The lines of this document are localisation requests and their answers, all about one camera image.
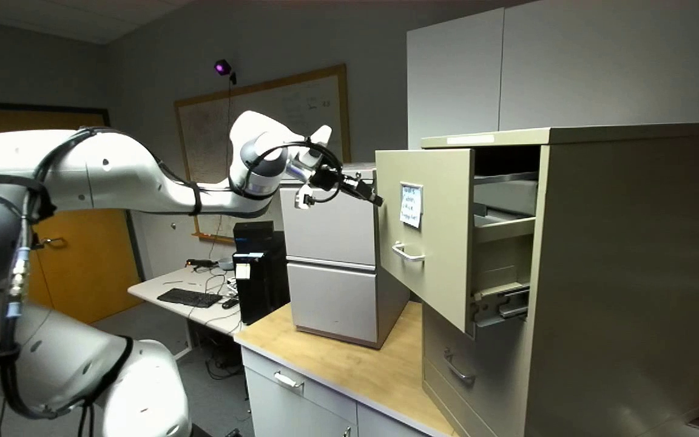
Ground grey drawer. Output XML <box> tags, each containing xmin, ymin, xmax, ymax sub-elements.
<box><xmin>286</xmin><ymin>262</ymin><xmax>380</xmax><ymax>345</ymax></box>
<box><xmin>280</xmin><ymin>185</ymin><xmax>379</xmax><ymax>267</ymax></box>

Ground beige drawer with note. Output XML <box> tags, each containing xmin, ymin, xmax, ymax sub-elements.
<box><xmin>376</xmin><ymin>147</ymin><xmax>539</xmax><ymax>338</ymax></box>

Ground white counter drawer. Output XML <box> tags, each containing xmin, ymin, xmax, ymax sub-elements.
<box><xmin>241</xmin><ymin>347</ymin><xmax>360</xmax><ymax>426</ymax></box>

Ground white paper note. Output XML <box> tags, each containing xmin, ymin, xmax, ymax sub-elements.
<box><xmin>399</xmin><ymin>181</ymin><xmax>425</xmax><ymax>230</ymax></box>

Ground grey filing cabinet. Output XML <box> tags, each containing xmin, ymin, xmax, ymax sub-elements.
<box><xmin>279</xmin><ymin>162</ymin><xmax>411</xmax><ymax>350</ymax></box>

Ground black computer tower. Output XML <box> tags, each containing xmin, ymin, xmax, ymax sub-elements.
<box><xmin>232</xmin><ymin>221</ymin><xmax>291</xmax><ymax>326</ymax></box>

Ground black keyboard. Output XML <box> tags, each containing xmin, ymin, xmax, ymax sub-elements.
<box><xmin>156</xmin><ymin>287</ymin><xmax>225</xmax><ymax>309</ymax></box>

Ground white desk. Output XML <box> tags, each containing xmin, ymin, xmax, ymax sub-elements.
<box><xmin>127</xmin><ymin>266</ymin><xmax>247</xmax><ymax>338</ymax></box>

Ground orange wooden door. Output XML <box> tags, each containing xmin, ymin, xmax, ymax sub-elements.
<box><xmin>0</xmin><ymin>101</ymin><xmax>144</xmax><ymax>326</ymax></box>

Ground beige filing cabinet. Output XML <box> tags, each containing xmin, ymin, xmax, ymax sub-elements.
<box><xmin>376</xmin><ymin>121</ymin><xmax>699</xmax><ymax>437</ymax></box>

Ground silver drawer handle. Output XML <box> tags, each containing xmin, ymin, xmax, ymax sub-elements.
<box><xmin>443</xmin><ymin>347</ymin><xmax>477</xmax><ymax>387</ymax></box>
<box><xmin>391</xmin><ymin>241</ymin><xmax>427</xmax><ymax>263</ymax></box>
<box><xmin>273</xmin><ymin>370</ymin><xmax>305</xmax><ymax>390</ymax></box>

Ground whiteboard with wooden frame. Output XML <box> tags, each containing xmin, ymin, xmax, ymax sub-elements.
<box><xmin>173</xmin><ymin>63</ymin><xmax>351</xmax><ymax>245</ymax></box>

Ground camera on mount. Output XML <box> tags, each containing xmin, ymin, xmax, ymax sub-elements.
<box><xmin>214</xmin><ymin>58</ymin><xmax>238</xmax><ymax>86</ymax></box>

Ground grey wall cabinets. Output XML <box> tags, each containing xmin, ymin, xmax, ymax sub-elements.
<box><xmin>407</xmin><ymin>0</ymin><xmax>699</xmax><ymax>151</ymax></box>

